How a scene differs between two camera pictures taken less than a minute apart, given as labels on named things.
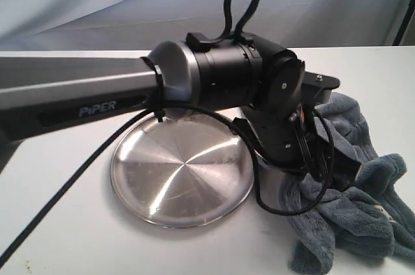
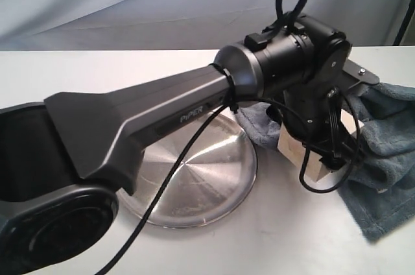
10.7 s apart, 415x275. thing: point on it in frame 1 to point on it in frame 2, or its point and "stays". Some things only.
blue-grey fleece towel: x=371 y=217 to x=381 y=188
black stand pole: x=404 y=22 stays
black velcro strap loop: x=236 y=34 to x=288 y=19
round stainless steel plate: x=183 y=172 stays
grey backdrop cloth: x=140 y=7 stays
